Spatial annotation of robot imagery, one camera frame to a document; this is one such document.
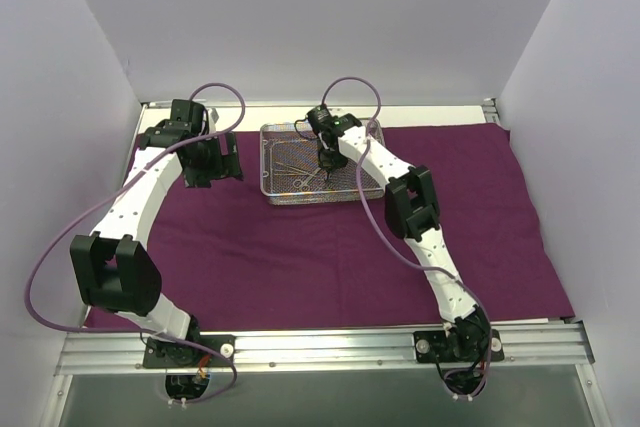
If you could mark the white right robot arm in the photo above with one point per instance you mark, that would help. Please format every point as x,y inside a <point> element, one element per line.
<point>411,214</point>

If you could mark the steel surgical scissors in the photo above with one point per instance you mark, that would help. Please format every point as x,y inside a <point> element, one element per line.
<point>329,182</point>

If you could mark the aluminium right side rail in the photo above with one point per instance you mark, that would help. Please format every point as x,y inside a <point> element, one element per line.
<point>490,111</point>

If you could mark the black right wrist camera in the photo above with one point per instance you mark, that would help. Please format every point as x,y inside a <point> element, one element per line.
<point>319,118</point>

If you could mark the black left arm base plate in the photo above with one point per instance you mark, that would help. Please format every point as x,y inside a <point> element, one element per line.
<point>161,354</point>

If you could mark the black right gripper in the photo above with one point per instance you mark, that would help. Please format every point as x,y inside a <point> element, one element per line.
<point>331,161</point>

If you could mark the aluminium front rail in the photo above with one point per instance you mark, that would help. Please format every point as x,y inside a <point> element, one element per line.
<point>523,345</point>

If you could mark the purple cloth wrap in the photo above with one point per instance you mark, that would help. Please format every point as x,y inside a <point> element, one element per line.
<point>237,262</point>

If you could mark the metal mesh instrument tray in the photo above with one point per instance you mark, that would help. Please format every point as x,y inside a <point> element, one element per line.
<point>295,143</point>

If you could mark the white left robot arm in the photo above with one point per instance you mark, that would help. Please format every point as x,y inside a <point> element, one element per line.
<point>114,271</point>

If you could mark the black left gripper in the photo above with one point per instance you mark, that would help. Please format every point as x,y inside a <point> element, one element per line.
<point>215,167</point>

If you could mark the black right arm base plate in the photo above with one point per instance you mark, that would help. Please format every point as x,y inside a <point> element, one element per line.
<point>456,345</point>

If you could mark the aluminium rail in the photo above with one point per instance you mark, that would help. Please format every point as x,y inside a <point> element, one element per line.
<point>490,111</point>
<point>523,345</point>

